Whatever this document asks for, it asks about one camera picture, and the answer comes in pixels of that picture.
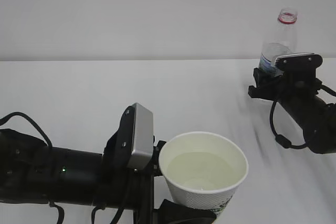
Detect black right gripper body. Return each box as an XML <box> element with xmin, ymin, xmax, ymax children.
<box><xmin>248</xmin><ymin>70</ymin><xmax>322</xmax><ymax>103</ymax></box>

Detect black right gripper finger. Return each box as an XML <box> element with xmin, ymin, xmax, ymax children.
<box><xmin>253</xmin><ymin>68</ymin><xmax>282</xmax><ymax>87</ymax></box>

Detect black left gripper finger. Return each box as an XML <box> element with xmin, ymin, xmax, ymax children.
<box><xmin>154</xmin><ymin>140</ymin><xmax>166</xmax><ymax>156</ymax></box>
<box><xmin>154</xmin><ymin>199</ymin><xmax>217</xmax><ymax>224</ymax></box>

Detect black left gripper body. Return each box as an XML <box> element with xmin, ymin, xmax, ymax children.
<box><xmin>91</xmin><ymin>134</ymin><xmax>169</xmax><ymax>224</ymax></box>

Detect clear Nongfu Spring water bottle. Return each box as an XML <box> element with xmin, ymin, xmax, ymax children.
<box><xmin>259</xmin><ymin>7</ymin><xmax>298</xmax><ymax>77</ymax></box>

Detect white embossed paper cup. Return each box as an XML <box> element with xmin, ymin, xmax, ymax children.
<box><xmin>159</xmin><ymin>131</ymin><xmax>249</xmax><ymax>216</ymax></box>

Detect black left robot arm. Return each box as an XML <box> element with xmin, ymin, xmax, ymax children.
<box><xmin>1</xmin><ymin>129</ymin><xmax>216</xmax><ymax>223</ymax></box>

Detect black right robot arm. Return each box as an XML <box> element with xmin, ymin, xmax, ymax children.
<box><xmin>248</xmin><ymin>68</ymin><xmax>335</xmax><ymax>154</ymax></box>

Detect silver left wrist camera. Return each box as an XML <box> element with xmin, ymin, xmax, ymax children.
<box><xmin>102</xmin><ymin>102</ymin><xmax>154</xmax><ymax>174</ymax></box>

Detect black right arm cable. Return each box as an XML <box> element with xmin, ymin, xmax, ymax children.
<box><xmin>269</xmin><ymin>83</ymin><xmax>336</xmax><ymax>150</ymax></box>

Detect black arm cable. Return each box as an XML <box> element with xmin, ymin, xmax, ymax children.
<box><xmin>0</xmin><ymin>112</ymin><xmax>53</xmax><ymax>154</ymax></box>
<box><xmin>269</xmin><ymin>83</ymin><xmax>336</xmax><ymax>150</ymax></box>

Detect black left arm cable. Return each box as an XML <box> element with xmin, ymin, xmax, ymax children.
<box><xmin>0</xmin><ymin>112</ymin><xmax>53</xmax><ymax>154</ymax></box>

